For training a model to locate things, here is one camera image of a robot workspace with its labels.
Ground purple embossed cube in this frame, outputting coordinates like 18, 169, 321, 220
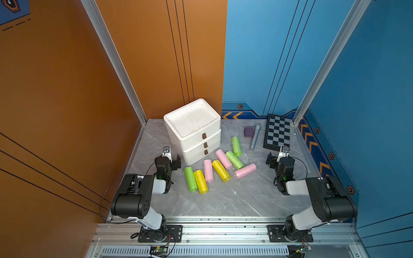
244, 126, 254, 138

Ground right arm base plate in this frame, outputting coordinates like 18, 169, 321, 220
267, 224, 314, 243

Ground left green circuit board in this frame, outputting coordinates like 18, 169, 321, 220
148, 246, 169, 258

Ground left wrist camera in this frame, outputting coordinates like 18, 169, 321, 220
162, 146, 172, 161

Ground black silver chessboard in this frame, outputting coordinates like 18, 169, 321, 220
263, 114, 291, 151

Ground silver toy microphone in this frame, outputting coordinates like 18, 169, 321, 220
250, 124, 261, 151

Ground aluminium mounting rail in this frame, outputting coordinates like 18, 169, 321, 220
86, 216, 368, 258

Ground green roll leftmost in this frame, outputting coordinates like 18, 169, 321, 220
185, 167, 198, 192

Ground white drawer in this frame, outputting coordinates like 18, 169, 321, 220
180, 129, 221, 148

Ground aluminium corner post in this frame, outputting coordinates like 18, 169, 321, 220
81, 0, 147, 126
293, 0, 371, 126

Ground green roll near microphone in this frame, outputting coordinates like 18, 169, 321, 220
232, 136, 243, 157

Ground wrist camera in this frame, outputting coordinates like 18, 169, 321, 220
278, 145, 289, 159
162, 146, 172, 161

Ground yellow roll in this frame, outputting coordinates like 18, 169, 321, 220
212, 160, 231, 182
194, 170, 209, 195

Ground white three-drawer cabinet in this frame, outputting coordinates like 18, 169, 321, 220
163, 98, 221, 166

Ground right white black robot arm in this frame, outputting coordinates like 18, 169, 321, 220
266, 154, 358, 235

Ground yellow roll left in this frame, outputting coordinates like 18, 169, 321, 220
194, 170, 209, 195

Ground left aluminium corner post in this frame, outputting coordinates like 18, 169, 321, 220
81, 0, 147, 126

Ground right aluminium corner post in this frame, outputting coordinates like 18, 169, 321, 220
293, 0, 371, 126

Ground right green circuit board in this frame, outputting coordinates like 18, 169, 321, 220
294, 246, 313, 258

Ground pink roll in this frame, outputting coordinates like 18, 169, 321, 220
215, 149, 233, 170
234, 163, 257, 179
203, 159, 214, 183

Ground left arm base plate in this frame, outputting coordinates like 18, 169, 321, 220
138, 225, 183, 243

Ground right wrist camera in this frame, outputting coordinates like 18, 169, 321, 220
278, 145, 289, 159

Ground green circuit board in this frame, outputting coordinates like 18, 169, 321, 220
294, 246, 313, 258
148, 246, 169, 258

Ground green roll with label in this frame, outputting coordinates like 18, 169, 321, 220
226, 151, 245, 169

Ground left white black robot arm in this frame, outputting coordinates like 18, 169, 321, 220
111, 154, 181, 234

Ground yellow roll right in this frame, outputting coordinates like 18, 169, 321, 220
212, 160, 231, 182

